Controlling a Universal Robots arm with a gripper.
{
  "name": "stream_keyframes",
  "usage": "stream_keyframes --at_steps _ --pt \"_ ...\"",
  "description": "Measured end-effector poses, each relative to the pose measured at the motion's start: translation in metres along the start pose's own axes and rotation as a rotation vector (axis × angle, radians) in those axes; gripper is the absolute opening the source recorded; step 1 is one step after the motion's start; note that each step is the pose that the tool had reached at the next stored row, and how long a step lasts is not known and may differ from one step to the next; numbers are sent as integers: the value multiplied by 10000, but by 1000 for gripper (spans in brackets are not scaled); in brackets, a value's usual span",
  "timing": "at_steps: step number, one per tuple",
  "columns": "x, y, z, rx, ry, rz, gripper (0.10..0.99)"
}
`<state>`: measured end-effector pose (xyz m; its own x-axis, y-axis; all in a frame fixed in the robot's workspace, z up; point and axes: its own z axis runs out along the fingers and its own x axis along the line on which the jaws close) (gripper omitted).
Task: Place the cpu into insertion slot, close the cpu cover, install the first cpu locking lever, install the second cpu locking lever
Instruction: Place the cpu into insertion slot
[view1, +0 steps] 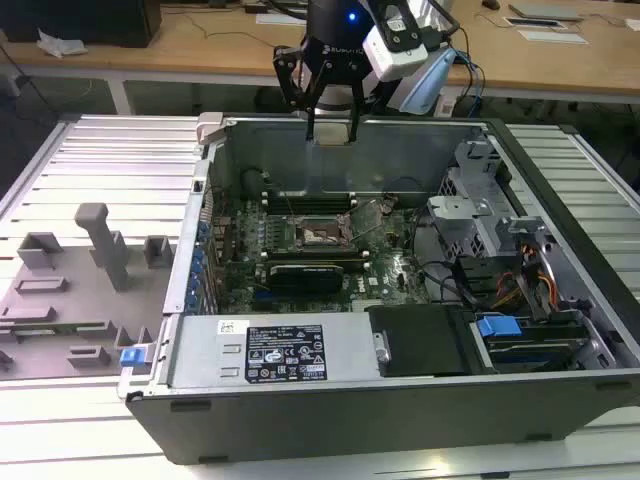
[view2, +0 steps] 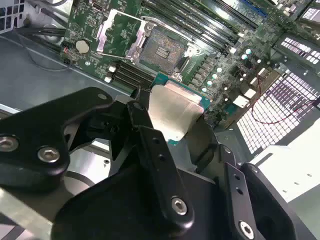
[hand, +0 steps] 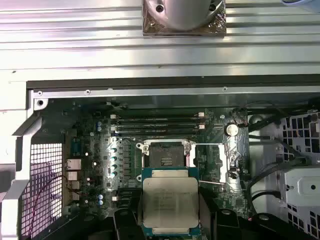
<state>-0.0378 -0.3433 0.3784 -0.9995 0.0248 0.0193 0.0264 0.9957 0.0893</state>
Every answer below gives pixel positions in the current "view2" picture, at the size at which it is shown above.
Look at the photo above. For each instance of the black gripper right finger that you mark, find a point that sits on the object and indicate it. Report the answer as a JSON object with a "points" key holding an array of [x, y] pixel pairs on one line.
{"points": [[265, 200]]}

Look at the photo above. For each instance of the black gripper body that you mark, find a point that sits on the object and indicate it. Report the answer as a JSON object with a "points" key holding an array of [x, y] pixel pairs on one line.
{"points": [[120, 205]]}

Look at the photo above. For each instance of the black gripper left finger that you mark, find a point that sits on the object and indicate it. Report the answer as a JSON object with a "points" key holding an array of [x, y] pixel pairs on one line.
{"points": [[37, 130]]}

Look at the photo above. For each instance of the silver topped CPU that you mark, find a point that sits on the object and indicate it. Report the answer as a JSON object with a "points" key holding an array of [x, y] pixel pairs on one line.
{"points": [[172, 110]]}

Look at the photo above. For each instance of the thin metal locking lever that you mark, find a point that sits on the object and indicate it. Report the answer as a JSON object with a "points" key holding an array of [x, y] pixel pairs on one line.
{"points": [[150, 19]]}

